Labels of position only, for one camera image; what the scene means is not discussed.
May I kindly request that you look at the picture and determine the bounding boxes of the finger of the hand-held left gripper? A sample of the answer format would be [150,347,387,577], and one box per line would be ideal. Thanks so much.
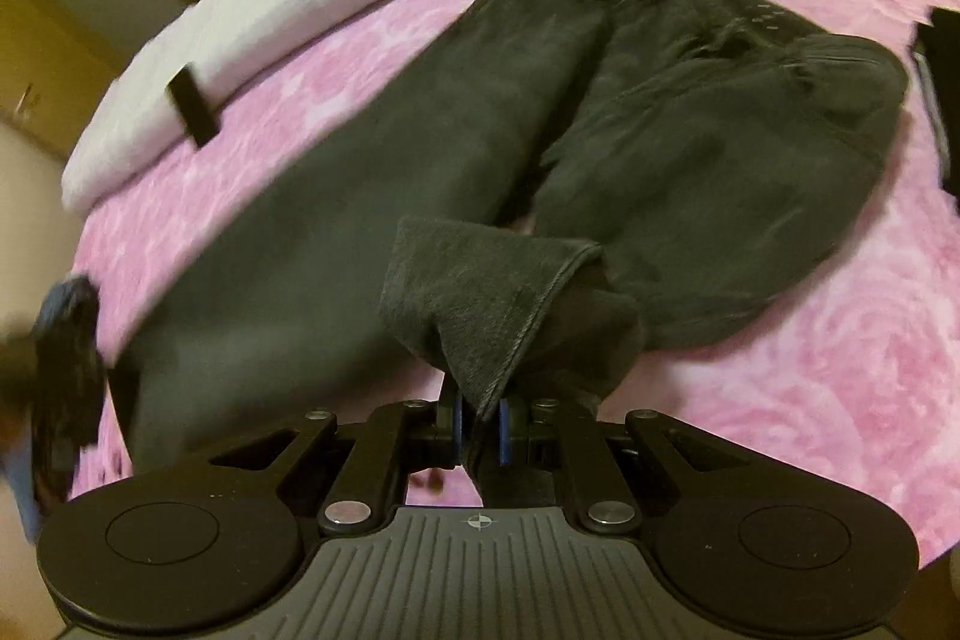
[36,276,103,341]

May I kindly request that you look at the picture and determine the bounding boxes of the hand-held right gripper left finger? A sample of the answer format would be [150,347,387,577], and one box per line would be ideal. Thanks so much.
[207,397,475,536]

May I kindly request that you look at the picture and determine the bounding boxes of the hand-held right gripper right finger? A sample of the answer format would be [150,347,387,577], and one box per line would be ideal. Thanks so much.
[495,395,742,534]

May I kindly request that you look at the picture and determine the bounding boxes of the dark grey pants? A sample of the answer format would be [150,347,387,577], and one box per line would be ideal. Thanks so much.
[112,0,912,485]

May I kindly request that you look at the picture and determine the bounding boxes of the pink floral blanket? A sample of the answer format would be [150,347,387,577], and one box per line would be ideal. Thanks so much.
[71,0,960,570]

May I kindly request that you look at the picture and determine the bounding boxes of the black flat object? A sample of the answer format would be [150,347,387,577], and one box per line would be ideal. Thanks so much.
[911,6,960,199]

